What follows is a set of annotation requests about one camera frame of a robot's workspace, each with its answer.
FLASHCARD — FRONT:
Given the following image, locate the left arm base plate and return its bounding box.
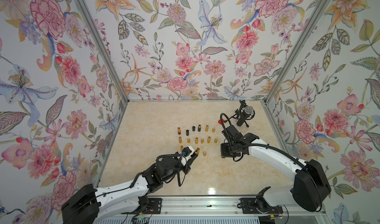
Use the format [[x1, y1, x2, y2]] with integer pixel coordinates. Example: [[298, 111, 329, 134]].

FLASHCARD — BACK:
[[121, 197, 162, 215]]

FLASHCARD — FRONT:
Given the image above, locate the aluminium front rail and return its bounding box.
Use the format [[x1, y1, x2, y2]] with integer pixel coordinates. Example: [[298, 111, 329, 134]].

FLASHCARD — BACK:
[[97, 195, 325, 220]]

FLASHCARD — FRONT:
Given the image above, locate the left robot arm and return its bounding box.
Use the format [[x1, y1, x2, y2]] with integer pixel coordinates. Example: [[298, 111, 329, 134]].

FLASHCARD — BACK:
[[61, 147, 198, 224]]

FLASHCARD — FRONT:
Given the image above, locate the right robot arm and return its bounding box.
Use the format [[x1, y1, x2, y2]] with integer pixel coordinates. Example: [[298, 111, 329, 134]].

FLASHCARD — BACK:
[[220, 113, 331, 213]]

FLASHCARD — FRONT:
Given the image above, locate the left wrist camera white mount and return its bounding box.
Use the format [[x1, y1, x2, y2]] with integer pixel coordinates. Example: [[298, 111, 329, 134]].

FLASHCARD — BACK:
[[181, 146, 195, 166]]

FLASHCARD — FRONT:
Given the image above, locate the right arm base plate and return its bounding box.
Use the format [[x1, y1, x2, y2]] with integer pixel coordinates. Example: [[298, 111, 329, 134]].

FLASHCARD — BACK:
[[237, 198, 284, 215]]

